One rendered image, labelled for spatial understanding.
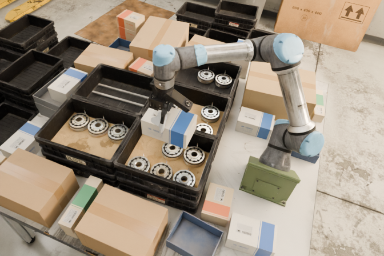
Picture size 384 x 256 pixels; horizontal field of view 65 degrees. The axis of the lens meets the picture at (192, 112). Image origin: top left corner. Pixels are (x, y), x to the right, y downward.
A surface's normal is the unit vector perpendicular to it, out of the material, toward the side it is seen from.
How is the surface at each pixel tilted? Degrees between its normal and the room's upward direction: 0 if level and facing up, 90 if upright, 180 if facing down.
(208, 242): 0
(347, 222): 0
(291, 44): 47
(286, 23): 73
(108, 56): 0
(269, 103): 90
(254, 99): 90
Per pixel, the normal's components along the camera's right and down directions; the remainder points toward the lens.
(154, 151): 0.06, -0.69
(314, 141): 0.40, 0.29
